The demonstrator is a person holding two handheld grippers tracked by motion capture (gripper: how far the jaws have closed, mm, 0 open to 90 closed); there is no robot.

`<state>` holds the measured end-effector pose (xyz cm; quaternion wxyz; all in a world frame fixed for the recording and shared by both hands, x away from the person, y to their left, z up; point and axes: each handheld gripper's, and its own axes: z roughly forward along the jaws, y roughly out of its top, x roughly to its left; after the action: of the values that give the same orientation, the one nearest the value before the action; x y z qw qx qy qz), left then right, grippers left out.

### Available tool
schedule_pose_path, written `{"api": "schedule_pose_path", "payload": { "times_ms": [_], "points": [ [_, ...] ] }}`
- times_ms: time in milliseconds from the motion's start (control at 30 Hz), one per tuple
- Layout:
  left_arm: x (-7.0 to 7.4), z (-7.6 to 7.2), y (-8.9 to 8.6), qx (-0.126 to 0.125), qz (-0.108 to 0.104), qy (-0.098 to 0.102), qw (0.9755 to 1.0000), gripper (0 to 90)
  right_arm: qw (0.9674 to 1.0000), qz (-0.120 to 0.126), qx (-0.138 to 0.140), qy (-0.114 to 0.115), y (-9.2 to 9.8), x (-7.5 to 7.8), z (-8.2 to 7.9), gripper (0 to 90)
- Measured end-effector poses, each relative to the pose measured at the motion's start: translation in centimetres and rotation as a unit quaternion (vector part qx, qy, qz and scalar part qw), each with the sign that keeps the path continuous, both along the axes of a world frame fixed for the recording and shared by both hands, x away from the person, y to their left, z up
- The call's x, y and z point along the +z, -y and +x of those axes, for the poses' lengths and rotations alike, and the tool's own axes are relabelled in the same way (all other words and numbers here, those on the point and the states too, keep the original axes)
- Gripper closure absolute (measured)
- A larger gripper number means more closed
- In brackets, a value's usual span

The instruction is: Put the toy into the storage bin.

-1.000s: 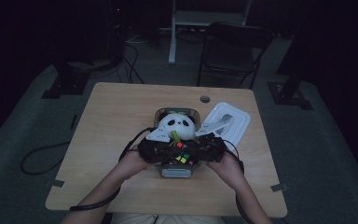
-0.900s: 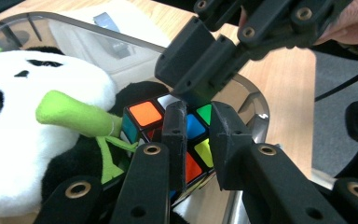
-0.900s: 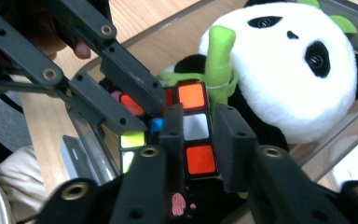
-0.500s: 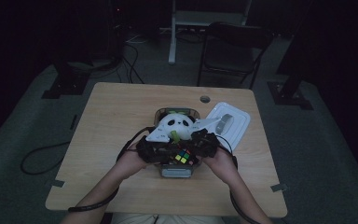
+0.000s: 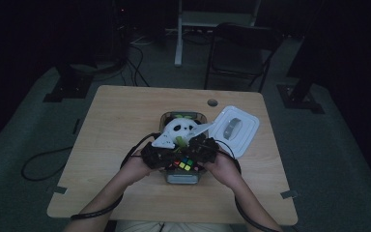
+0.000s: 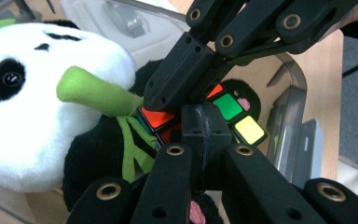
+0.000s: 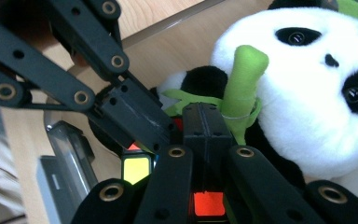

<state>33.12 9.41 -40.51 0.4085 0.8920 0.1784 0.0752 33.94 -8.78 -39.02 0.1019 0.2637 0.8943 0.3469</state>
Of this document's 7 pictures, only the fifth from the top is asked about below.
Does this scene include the person's beige trousers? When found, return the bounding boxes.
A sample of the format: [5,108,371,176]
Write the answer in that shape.
[114,219,234,232]

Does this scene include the right hand-held gripper cable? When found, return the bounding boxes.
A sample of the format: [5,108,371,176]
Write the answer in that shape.
[214,139,282,232]

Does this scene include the black folding chair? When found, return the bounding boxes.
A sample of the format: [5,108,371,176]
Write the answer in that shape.
[203,22,285,94]

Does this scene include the person's right hand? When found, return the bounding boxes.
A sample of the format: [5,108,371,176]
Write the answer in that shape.
[202,150,242,191]

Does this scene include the black floor cables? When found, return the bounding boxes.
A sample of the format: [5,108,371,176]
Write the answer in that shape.
[122,32,151,88]

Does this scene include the black floor cable loop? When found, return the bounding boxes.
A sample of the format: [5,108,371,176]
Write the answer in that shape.
[20,146,75,182]

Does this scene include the white box lid grey handle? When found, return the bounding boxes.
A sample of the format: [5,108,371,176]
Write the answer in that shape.
[207,104,261,160]

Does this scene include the clear grey storage box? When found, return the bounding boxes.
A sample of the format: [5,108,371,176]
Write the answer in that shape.
[158,110,209,186]

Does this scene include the white metal stand frame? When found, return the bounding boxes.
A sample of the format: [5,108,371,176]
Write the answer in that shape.
[173,0,263,68]

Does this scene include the colourful puzzle cube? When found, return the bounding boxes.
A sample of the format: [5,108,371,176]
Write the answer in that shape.
[173,157,196,173]

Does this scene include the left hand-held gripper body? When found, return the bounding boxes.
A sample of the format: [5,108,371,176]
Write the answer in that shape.
[140,127,184,170]

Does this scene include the left hand-held gripper cable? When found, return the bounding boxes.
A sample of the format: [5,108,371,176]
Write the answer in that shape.
[70,131,162,222]

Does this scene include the hand-held gripper cable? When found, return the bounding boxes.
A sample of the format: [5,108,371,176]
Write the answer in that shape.
[70,131,162,222]
[214,139,282,232]

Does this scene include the panda plush toy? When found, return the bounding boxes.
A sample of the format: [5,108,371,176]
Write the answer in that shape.
[162,112,207,153]

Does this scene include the black stand base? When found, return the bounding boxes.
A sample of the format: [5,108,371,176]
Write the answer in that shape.
[276,32,326,115]
[43,62,95,103]

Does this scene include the dark equipment rack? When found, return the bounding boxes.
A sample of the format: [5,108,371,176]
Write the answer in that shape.
[109,0,133,67]

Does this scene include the person's left hand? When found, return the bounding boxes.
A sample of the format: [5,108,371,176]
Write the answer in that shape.
[117,154,157,187]

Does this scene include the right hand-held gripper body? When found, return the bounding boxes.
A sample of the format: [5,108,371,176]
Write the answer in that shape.
[182,121,221,164]

